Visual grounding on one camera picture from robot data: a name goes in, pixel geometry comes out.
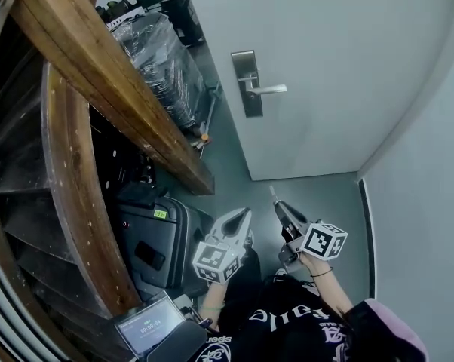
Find person's left forearm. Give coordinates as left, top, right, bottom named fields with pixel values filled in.
left=199, top=279, right=229, bottom=330

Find white door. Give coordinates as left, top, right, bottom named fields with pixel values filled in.
left=180, top=0, right=454, bottom=183

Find person's black trousers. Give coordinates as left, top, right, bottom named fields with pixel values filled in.
left=222, top=246, right=265, bottom=320

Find pink fabric sleeve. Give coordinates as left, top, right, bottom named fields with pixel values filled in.
left=353, top=298, right=428, bottom=362

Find black hard case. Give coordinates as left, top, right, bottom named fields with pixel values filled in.
left=115, top=195, right=210, bottom=302

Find silver door lever handle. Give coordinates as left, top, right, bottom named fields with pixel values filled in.
left=238, top=75, right=288, bottom=96

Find tablet with timer screen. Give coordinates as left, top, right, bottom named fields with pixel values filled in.
left=113, top=295, right=186, bottom=357

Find person's right forearm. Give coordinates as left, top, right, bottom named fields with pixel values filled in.
left=300, top=252, right=355, bottom=313

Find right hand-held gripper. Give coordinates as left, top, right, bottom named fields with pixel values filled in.
left=273, top=199, right=348, bottom=269

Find dark staircase steps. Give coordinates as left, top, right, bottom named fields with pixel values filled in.
left=0, top=13, right=117, bottom=357

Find black padded tablet holder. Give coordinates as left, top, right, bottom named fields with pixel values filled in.
left=146, top=319, right=209, bottom=362

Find black skirting strip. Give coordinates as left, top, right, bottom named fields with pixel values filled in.
left=357, top=178, right=377, bottom=302

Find black printed t-shirt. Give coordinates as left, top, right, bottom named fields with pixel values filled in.
left=192, top=273, right=364, bottom=362

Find silver door lock plate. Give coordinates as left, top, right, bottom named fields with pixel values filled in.
left=230, top=50, right=264, bottom=119

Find grey pole tool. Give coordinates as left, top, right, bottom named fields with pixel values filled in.
left=196, top=82, right=222, bottom=161

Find curved wooden stair stringer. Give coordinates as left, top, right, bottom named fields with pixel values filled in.
left=40, top=61, right=143, bottom=320

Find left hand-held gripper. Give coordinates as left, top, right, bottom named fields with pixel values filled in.
left=192, top=207, right=253, bottom=285

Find plastic-wrapped pallet load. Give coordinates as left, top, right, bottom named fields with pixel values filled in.
left=111, top=11, right=206, bottom=130

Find black waste bin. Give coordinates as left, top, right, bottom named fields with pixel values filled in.
left=160, top=0, right=206, bottom=47

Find brown wooden beam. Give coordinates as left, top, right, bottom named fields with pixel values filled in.
left=0, top=0, right=216, bottom=196

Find black equipment rack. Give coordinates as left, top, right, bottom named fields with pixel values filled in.
left=87, top=106, right=157, bottom=192

